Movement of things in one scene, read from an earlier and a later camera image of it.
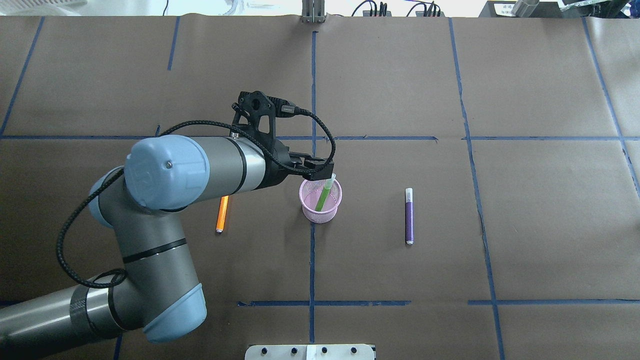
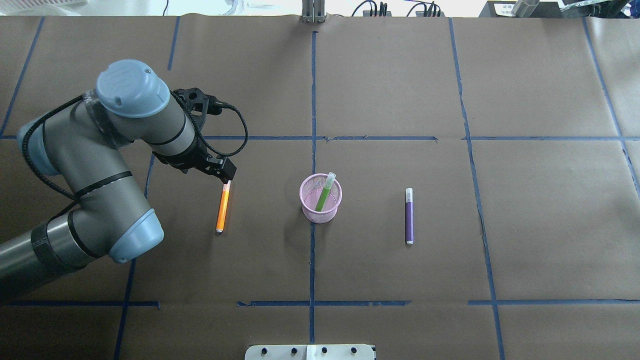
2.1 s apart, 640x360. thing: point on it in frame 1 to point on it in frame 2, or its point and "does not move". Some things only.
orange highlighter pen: x=223 y=209 does not move
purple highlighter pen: x=409 y=216 does not move
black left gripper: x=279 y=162 to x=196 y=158
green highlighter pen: x=327 y=186 does not move
